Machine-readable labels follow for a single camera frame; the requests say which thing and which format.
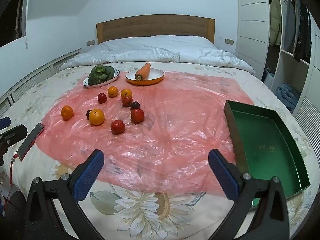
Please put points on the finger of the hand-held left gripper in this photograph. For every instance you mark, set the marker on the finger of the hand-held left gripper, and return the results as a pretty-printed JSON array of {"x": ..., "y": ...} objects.
[
  {"x": 15, "y": 133},
  {"x": 5, "y": 123}
]

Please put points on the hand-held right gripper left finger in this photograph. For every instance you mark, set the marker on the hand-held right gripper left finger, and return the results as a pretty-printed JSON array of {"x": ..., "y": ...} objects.
[{"x": 88, "y": 177}]

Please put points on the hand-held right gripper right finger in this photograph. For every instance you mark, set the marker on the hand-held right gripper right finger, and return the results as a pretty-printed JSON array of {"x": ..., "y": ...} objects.
[{"x": 223, "y": 177}]

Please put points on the green metal tray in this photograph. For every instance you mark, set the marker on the green metal tray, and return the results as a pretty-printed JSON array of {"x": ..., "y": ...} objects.
[{"x": 265, "y": 140}]

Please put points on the red apple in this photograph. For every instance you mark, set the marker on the red apple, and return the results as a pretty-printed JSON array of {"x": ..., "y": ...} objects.
[
  {"x": 137, "y": 115},
  {"x": 102, "y": 98},
  {"x": 127, "y": 101},
  {"x": 117, "y": 126}
]

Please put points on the large orange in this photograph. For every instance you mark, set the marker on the large orange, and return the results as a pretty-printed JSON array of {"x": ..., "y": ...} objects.
[{"x": 96, "y": 117}]

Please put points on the dark plum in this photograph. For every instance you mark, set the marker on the dark plum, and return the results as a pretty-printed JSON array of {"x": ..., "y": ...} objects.
[
  {"x": 88, "y": 114},
  {"x": 135, "y": 105}
]

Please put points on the smartphone with red case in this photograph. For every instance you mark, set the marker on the smartphone with red case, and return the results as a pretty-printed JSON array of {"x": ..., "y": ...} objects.
[{"x": 31, "y": 141}]

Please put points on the white slatted radiator cover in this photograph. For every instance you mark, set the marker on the white slatted radiator cover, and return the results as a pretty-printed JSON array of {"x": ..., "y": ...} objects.
[
  {"x": 32, "y": 77},
  {"x": 308, "y": 120}
]

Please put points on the pink plastic sheet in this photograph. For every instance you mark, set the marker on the pink plastic sheet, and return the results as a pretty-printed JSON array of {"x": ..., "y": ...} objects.
[{"x": 175, "y": 130}]

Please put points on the green bok choy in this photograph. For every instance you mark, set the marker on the green bok choy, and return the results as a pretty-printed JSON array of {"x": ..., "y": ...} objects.
[{"x": 101, "y": 75}]

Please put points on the blue folded cloth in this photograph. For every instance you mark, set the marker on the blue folded cloth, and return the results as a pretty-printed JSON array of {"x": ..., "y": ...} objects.
[{"x": 287, "y": 96}]

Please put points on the white plate with dark rim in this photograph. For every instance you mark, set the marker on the white plate with dark rim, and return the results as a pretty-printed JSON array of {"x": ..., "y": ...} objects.
[{"x": 113, "y": 76}]

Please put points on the white bag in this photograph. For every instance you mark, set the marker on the white bag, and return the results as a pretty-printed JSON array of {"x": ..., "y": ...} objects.
[{"x": 268, "y": 78}]

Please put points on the carrot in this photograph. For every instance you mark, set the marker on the carrot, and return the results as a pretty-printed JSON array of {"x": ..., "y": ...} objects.
[{"x": 143, "y": 72}]

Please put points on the orange rimmed plate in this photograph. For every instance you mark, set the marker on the orange rimmed plate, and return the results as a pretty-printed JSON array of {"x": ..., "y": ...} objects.
[{"x": 155, "y": 76}]

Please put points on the open white wardrobe shelf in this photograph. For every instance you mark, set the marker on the open white wardrobe shelf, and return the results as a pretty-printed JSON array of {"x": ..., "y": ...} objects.
[{"x": 287, "y": 62}]

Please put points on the white duvet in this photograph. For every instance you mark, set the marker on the white duvet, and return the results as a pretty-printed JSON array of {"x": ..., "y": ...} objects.
[{"x": 155, "y": 48}]

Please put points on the white wardrobe door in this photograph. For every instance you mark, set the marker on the white wardrobe door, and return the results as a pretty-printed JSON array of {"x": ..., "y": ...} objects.
[{"x": 252, "y": 25}]

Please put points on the wooden headboard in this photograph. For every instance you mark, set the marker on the wooden headboard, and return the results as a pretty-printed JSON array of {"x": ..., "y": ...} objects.
[{"x": 155, "y": 26}]

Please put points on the dark hanging garment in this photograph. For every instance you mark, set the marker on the dark hanging garment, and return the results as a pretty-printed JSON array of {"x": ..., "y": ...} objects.
[{"x": 303, "y": 32}]

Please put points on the light green jacket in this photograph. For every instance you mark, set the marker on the light green jacket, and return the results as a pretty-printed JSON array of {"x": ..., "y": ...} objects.
[{"x": 275, "y": 20}]

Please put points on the grey blue hanging garment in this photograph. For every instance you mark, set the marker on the grey blue hanging garment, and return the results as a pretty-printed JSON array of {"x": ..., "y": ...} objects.
[{"x": 290, "y": 25}]

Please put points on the wall socket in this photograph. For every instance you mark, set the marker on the wall socket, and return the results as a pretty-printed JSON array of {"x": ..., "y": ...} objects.
[
  {"x": 229, "y": 41},
  {"x": 91, "y": 42}
]

